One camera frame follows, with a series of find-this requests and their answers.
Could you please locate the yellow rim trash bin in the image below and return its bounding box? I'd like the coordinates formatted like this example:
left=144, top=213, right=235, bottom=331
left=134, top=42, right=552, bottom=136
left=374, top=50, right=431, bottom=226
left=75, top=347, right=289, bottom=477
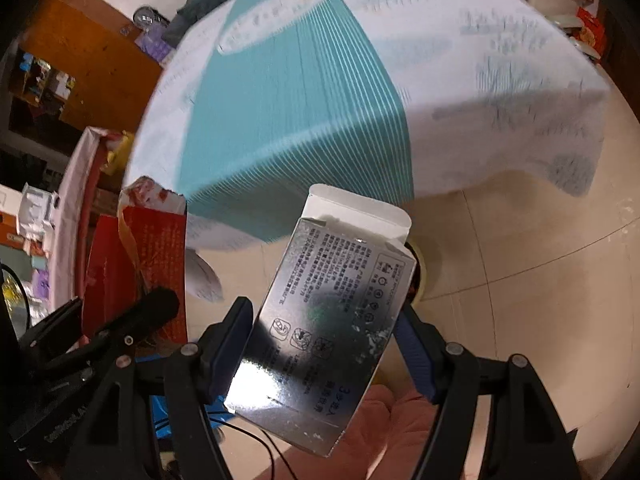
left=405, top=240, right=427, bottom=307

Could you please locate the black cable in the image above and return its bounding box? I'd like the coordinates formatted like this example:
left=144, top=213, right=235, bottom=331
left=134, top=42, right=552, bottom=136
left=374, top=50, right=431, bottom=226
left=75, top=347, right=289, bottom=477
left=154, top=408, right=302, bottom=480

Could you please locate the leaf print teal tablecloth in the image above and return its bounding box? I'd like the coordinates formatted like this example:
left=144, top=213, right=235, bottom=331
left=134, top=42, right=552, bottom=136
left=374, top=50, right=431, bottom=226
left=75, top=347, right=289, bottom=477
left=121, top=0, right=612, bottom=306

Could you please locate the yellow plastic stool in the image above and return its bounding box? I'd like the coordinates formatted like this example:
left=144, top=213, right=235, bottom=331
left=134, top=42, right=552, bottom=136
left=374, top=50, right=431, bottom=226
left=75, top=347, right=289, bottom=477
left=102, top=131, right=134, bottom=176

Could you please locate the pink tablecloth side table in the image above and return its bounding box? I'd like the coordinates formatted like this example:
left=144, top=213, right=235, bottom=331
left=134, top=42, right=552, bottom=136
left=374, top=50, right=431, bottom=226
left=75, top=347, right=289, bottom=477
left=49, top=127, right=122, bottom=308

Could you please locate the silver cardboard box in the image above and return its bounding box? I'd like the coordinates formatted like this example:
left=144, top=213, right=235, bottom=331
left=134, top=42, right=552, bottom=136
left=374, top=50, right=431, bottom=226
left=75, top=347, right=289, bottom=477
left=224, top=184, right=416, bottom=457

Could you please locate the brown wooden cabinet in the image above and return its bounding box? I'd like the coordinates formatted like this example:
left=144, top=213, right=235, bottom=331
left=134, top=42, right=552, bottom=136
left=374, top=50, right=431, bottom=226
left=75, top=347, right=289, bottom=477
left=18, top=0, right=162, bottom=132

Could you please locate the red cardboard box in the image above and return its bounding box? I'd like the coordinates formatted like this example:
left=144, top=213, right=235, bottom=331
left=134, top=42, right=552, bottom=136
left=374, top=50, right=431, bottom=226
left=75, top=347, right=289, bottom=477
left=81, top=177, right=188, bottom=344

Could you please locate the blue plastic stool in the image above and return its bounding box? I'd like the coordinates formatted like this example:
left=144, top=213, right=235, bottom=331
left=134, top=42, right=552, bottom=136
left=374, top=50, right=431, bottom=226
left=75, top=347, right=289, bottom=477
left=151, top=396, right=233, bottom=440

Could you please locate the round white placemat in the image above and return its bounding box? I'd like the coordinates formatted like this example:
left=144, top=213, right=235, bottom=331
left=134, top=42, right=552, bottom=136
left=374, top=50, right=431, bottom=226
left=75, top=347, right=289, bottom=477
left=217, top=0, right=324, bottom=55

